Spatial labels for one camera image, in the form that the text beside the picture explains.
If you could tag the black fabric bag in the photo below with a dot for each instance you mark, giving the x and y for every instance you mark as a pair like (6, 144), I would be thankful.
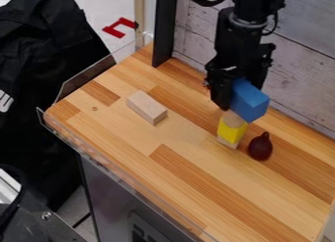
(39, 72)

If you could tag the blue block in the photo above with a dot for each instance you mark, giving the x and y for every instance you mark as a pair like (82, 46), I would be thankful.
(249, 101)

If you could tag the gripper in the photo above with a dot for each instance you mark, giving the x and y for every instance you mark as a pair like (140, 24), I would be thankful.
(237, 61)

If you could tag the plain wooden block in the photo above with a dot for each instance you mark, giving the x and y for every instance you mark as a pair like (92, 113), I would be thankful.
(147, 107)

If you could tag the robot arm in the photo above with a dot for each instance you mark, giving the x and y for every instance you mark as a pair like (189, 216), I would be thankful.
(248, 10)

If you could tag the yellow wooden block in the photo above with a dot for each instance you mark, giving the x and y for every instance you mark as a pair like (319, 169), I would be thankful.
(231, 132)

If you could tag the dark red toy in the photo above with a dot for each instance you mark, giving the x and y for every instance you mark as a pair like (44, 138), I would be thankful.
(260, 148)

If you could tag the wooden upright post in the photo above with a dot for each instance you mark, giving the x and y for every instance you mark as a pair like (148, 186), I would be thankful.
(139, 19)

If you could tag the black upright post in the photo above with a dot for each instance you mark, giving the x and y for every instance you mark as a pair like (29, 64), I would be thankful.
(164, 27)

